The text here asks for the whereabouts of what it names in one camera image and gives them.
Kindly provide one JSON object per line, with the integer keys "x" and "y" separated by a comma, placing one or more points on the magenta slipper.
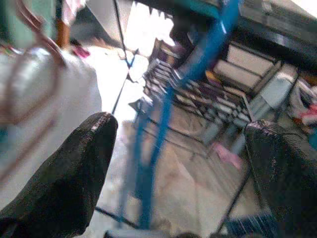
{"x": 80, "y": 51}

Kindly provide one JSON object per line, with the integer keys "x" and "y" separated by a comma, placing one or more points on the blue plastic hanger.
{"x": 164, "y": 111}

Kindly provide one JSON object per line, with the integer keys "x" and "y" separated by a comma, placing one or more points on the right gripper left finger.
{"x": 54, "y": 188}

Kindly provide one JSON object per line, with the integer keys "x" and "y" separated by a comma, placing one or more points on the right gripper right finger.
{"x": 289, "y": 178}

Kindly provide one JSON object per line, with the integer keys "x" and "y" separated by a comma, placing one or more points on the brown wooden post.
{"x": 62, "y": 34}

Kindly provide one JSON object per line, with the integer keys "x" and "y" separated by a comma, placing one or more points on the black metal drying rack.
{"x": 272, "y": 39}

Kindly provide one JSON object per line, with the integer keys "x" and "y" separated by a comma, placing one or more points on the white garment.
{"x": 74, "y": 86}

